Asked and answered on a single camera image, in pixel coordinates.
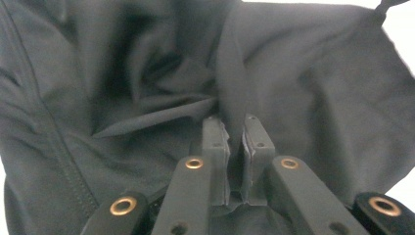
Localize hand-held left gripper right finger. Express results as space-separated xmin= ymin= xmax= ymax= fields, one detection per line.
xmin=240 ymin=114 xmax=277 ymax=206

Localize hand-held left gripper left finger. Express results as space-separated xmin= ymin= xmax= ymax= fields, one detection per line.
xmin=201 ymin=116 xmax=232 ymax=207

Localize black shorts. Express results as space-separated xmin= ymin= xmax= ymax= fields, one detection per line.
xmin=0 ymin=0 xmax=415 ymax=235

